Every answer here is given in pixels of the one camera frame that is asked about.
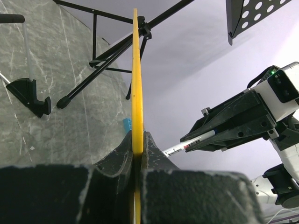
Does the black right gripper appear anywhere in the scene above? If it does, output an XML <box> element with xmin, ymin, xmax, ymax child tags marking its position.
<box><xmin>179</xmin><ymin>90</ymin><xmax>280</xmax><ymax>153</ymax></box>

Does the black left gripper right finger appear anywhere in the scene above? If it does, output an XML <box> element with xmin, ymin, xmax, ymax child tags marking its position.
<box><xmin>141</xmin><ymin>132</ymin><xmax>264</xmax><ymax>224</ymax></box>

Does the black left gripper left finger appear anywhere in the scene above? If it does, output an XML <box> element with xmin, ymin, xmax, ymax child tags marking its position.
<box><xmin>0</xmin><ymin>133</ymin><xmax>134</xmax><ymax>224</ymax></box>

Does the white blue whiteboard marker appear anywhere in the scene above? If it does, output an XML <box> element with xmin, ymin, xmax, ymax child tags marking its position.
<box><xmin>163</xmin><ymin>130</ymin><xmax>216</xmax><ymax>157</ymax></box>

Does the yellow framed whiteboard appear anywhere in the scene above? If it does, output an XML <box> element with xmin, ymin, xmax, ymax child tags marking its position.
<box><xmin>131</xmin><ymin>8</ymin><xmax>143</xmax><ymax>224</ymax></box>

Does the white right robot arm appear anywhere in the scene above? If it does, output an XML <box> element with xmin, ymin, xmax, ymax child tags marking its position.
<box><xmin>180</xmin><ymin>90</ymin><xmax>299</xmax><ymax>208</ymax></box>

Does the blue studded building plate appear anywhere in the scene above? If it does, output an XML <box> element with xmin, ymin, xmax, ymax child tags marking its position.
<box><xmin>123</xmin><ymin>118</ymin><xmax>132</xmax><ymax>134</ymax></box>

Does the black music stand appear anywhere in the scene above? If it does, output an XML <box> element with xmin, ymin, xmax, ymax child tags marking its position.
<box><xmin>55</xmin><ymin>0</ymin><xmax>288</xmax><ymax>109</ymax></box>

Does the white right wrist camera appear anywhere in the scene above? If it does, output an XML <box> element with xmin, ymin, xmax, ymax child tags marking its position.
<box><xmin>248</xmin><ymin>62</ymin><xmax>299</xmax><ymax>121</ymax></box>

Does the wire whiteboard easel stand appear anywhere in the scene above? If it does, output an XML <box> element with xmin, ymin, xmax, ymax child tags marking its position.
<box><xmin>0</xmin><ymin>14</ymin><xmax>52</xmax><ymax>119</ymax></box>

